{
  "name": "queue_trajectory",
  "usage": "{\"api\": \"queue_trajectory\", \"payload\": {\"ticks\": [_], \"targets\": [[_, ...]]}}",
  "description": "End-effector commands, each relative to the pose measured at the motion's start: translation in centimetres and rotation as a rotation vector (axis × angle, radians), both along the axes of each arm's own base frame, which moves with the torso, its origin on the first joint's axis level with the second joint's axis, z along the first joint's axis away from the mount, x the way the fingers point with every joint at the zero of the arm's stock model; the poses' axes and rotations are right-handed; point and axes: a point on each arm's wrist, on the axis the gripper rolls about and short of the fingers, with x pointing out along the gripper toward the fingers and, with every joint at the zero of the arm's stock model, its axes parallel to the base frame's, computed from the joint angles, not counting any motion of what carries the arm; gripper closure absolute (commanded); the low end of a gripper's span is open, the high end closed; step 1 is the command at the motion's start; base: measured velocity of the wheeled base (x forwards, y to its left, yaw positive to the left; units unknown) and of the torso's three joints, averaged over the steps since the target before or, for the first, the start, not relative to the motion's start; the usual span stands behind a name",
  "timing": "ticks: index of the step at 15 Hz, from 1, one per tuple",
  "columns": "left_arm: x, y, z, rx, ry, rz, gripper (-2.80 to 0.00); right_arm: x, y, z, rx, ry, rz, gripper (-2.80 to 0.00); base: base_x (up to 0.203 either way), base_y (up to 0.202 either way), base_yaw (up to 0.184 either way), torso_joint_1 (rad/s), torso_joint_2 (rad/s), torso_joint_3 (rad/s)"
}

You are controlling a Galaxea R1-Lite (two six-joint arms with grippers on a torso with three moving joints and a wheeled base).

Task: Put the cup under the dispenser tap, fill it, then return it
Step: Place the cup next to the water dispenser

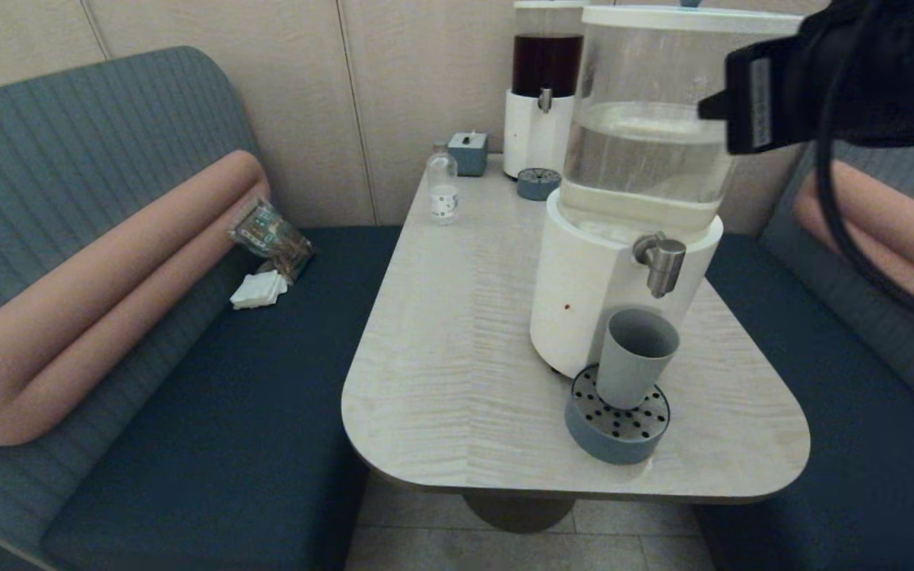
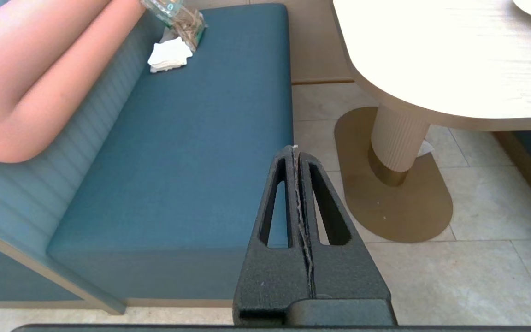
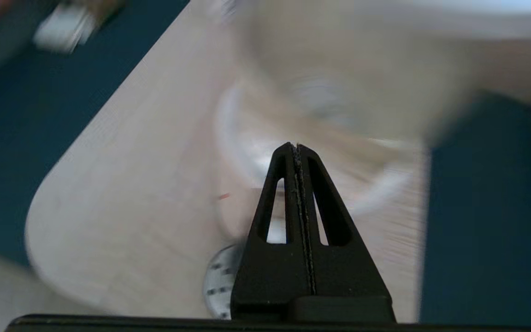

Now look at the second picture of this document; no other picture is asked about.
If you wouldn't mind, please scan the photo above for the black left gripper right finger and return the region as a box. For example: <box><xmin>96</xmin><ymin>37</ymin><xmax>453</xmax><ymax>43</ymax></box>
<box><xmin>293</xmin><ymin>151</ymin><xmax>391</xmax><ymax>301</ymax></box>

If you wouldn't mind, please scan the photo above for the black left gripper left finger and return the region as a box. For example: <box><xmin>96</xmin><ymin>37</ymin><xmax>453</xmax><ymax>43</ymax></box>
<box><xmin>233</xmin><ymin>146</ymin><xmax>314</xmax><ymax>324</ymax></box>

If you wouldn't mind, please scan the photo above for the blue bench with napkins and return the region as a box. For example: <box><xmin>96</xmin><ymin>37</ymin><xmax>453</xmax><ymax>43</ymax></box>
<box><xmin>0</xmin><ymin>0</ymin><xmax>294</xmax><ymax>315</ymax></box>

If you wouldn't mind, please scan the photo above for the white napkin stack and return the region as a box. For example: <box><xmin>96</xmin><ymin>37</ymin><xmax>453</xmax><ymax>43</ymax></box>
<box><xmin>148</xmin><ymin>37</ymin><xmax>193</xmax><ymax>73</ymax></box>

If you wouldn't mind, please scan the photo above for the pink bolster beside snack bag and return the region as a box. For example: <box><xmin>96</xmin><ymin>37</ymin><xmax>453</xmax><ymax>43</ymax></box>
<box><xmin>0</xmin><ymin>0</ymin><xmax>146</xmax><ymax>164</ymax></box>

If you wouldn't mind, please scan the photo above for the table pedestal with brass base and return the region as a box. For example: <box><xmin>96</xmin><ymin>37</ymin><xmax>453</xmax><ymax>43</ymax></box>
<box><xmin>335</xmin><ymin>104</ymin><xmax>454</xmax><ymax>243</ymax></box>

